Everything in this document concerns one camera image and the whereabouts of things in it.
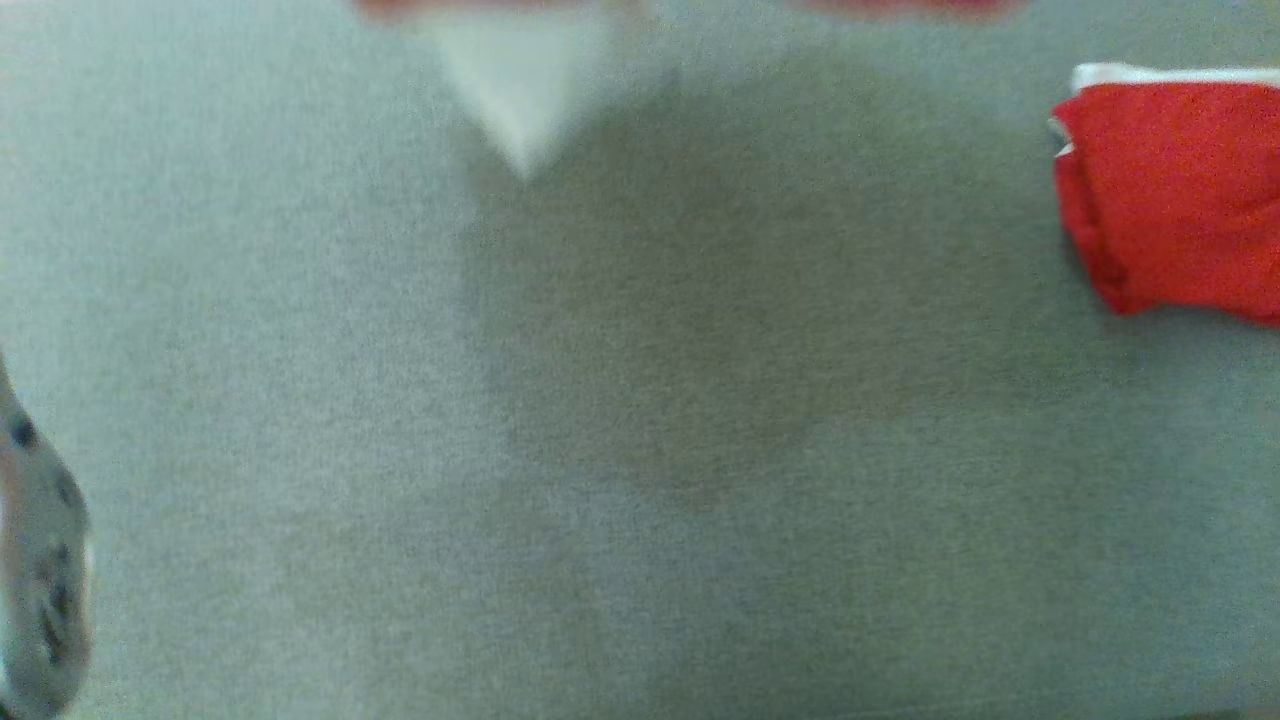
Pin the red shirt with white trim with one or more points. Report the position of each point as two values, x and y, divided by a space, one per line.
520 70

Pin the red shorts with white stripe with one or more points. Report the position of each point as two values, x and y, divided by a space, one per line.
1180 190

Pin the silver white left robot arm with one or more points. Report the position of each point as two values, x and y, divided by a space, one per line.
40 580

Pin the grey fabric sofa seat cushion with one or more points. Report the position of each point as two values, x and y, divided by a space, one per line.
700 450

